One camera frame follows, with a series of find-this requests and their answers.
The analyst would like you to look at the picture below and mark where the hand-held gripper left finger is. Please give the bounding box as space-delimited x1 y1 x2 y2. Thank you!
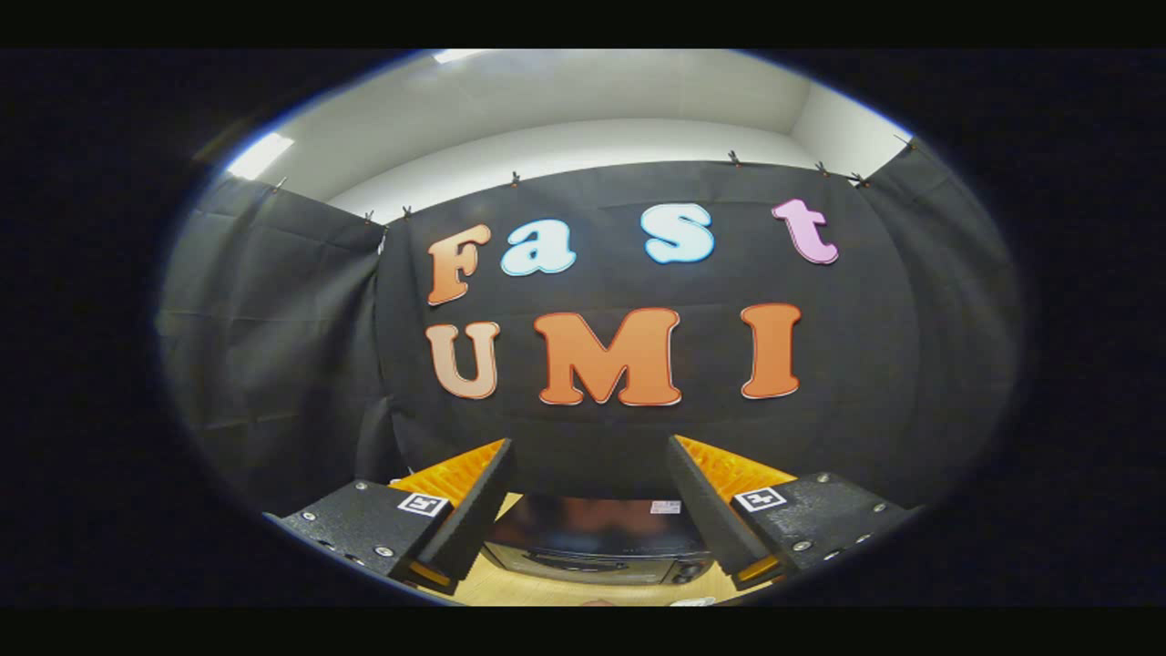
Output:
264 438 516 598

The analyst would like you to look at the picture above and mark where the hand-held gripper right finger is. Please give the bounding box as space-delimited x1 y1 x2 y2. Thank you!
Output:
665 435 923 591

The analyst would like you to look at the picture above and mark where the black toaster oven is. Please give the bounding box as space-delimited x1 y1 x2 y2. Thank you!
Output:
479 494 717 588

